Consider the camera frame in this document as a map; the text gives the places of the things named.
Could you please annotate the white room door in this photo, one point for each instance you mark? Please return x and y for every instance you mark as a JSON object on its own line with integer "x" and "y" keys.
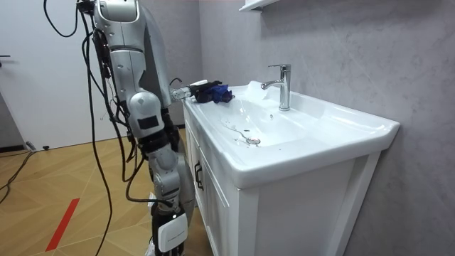
{"x": 42, "y": 71}

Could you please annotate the chrome sink drain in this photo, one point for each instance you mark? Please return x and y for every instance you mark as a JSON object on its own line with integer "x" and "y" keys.
{"x": 253, "y": 141}

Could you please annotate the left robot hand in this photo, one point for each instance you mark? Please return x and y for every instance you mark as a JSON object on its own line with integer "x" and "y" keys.
{"x": 202, "y": 93}

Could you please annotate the white wall shelf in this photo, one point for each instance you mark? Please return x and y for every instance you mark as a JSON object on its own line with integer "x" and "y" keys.
{"x": 254, "y": 4}

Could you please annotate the red floor tape strip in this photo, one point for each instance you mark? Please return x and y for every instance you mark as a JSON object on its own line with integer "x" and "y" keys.
{"x": 64, "y": 224}

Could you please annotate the chrome sink faucet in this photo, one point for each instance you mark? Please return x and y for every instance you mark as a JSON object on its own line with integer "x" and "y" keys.
{"x": 284, "y": 89}

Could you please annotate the white vanity cabinet with basin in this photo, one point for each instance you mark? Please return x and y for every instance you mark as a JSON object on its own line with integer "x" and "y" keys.
{"x": 284, "y": 177}

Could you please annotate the robot legs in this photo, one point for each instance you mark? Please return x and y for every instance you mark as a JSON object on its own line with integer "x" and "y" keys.
{"x": 186, "y": 185}

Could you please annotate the robot body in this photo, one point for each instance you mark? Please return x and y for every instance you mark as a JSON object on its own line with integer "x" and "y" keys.
{"x": 156, "y": 53}

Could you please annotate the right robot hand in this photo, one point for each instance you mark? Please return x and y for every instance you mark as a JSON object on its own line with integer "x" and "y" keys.
{"x": 172, "y": 233}

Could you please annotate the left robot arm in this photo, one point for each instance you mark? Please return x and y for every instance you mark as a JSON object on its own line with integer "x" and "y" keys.
{"x": 179, "y": 93}

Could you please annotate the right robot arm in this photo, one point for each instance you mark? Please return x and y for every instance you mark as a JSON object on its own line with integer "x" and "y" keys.
{"x": 124, "y": 42}

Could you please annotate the dark blue cleaning cloth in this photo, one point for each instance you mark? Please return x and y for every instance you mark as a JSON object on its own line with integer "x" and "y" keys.
{"x": 222, "y": 94}

